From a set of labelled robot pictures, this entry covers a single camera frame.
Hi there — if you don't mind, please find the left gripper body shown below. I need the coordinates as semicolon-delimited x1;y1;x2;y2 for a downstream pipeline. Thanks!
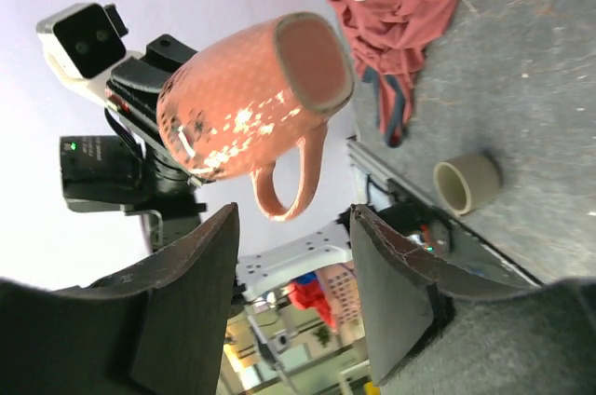
58;34;209;217

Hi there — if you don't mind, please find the red cloth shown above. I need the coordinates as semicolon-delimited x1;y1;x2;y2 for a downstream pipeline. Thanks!
327;0;459;148

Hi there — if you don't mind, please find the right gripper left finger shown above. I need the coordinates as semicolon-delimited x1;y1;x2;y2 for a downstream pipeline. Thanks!
55;201;241;395

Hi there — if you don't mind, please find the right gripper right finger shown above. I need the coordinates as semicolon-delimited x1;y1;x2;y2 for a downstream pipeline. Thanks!
350;204;540;386

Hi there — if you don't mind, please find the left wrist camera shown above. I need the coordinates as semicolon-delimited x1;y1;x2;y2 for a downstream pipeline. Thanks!
35;3;142;107

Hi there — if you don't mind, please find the small pink printed mug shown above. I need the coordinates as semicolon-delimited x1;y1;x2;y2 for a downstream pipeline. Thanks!
156;12;355;222

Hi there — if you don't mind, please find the olive green small cup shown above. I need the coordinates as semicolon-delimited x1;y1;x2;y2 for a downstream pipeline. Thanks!
433;153;503;216

